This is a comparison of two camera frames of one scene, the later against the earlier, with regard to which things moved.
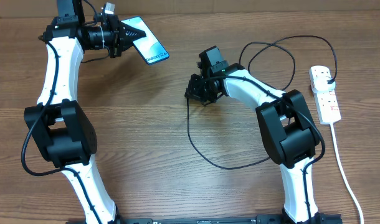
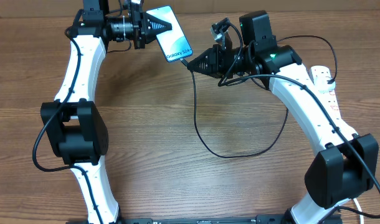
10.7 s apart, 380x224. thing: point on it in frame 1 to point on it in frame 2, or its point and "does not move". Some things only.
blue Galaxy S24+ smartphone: x=149 y=46 to x=174 y=43
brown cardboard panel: x=47 y=9 does not move
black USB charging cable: x=269 y=45 to x=201 y=134
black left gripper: x=123 y=39 to x=142 y=22
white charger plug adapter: x=319 y=78 does not move
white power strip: x=327 y=107 does not move
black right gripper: x=194 y=92 to x=215 y=58
